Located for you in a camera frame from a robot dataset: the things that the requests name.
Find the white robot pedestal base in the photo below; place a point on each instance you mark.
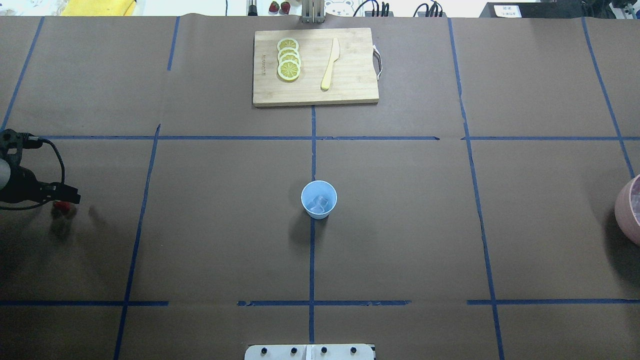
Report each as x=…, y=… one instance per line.
x=332, y=351

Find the yellow cloth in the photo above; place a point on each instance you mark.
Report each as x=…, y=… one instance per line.
x=99, y=8

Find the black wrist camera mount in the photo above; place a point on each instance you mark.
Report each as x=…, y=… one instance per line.
x=12, y=144

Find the pink bowl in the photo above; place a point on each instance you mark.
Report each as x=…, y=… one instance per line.
x=626, y=210

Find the yellow plastic knife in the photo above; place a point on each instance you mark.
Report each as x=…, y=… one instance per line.
x=334, y=55

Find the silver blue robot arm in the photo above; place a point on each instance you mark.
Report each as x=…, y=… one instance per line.
x=18, y=185

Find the wooden cutting board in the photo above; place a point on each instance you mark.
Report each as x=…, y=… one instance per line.
x=355, y=79

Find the aluminium frame post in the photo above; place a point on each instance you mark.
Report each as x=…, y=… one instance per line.
x=313, y=11

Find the red strawberry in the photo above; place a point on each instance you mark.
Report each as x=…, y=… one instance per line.
x=63, y=207

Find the lemon slice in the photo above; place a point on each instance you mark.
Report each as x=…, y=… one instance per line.
x=290, y=61
x=287, y=51
x=289, y=72
x=288, y=44

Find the light blue plastic cup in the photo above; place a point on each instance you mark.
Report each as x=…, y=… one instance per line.
x=317, y=188

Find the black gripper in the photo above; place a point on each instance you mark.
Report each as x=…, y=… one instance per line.
x=22, y=184

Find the strawberry on side table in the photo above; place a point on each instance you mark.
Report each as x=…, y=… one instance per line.
x=284, y=8
x=274, y=7

